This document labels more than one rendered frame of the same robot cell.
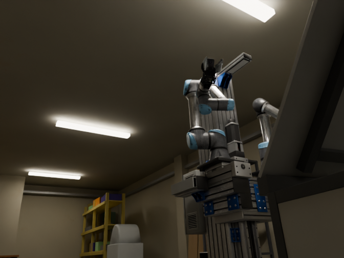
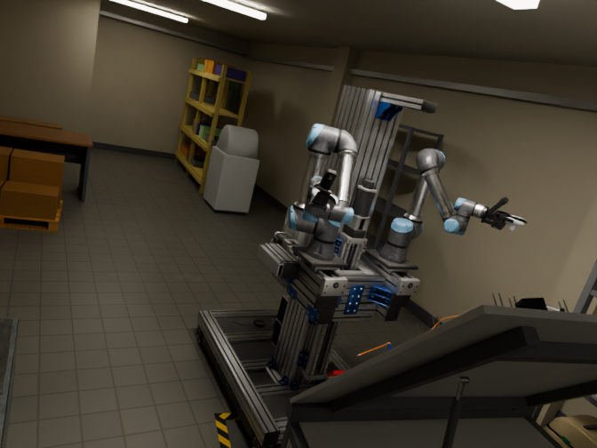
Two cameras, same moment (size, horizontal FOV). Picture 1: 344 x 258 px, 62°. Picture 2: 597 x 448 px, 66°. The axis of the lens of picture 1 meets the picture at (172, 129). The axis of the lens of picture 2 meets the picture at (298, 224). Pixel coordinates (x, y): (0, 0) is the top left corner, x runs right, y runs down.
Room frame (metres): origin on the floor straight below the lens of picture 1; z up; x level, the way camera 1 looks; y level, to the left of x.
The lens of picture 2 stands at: (-0.43, -0.20, 1.93)
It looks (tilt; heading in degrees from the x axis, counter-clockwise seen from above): 16 degrees down; 1
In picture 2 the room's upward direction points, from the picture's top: 14 degrees clockwise
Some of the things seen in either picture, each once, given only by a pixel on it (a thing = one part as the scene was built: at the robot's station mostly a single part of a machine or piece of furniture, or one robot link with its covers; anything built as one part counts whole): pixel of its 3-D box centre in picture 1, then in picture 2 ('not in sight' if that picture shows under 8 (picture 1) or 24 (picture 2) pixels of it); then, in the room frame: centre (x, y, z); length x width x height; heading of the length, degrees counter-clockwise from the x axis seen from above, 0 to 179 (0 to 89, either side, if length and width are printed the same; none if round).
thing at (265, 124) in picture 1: (266, 131); (420, 195); (2.21, -0.79, 1.54); 0.15 x 0.12 x 0.55; 149
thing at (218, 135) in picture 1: (216, 140); (326, 224); (1.83, -0.30, 1.33); 0.13 x 0.12 x 0.14; 97
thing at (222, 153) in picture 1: (219, 156); (322, 245); (1.83, -0.31, 1.21); 0.15 x 0.15 x 0.10
